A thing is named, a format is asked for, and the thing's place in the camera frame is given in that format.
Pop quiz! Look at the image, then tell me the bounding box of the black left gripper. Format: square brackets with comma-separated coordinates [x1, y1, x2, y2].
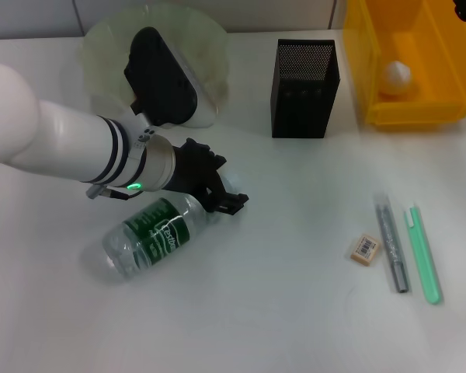
[166, 137, 251, 216]

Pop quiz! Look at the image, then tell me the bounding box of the clear water bottle green label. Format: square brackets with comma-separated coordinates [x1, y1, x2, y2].
[102, 173, 244, 282]

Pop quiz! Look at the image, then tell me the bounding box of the white paper ball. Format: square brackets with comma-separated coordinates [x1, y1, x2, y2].
[380, 61, 413, 95]

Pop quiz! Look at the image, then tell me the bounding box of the beige eraser with barcode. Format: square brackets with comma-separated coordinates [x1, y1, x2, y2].
[349, 233, 383, 267]

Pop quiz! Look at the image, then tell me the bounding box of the green pen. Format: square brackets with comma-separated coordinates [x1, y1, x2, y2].
[402, 206, 444, 305]

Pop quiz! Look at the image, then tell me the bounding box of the black mesh pen holder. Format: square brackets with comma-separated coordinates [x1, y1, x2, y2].
[271, 38, 342, 139]

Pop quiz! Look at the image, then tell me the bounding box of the translucent green fruit bowl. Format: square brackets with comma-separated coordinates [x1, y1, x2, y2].
[79, 5, 231, 120]

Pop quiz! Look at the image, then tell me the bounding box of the grey pen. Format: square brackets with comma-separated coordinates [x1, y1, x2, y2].
[374, 192, 411, 295]

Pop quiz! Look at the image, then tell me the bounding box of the yellow plastic bin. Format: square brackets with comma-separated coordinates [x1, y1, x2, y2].
[342, 0, 466, 131]

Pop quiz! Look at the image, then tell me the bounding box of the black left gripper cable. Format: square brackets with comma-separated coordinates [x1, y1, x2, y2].
[86, 185, 141, 201]

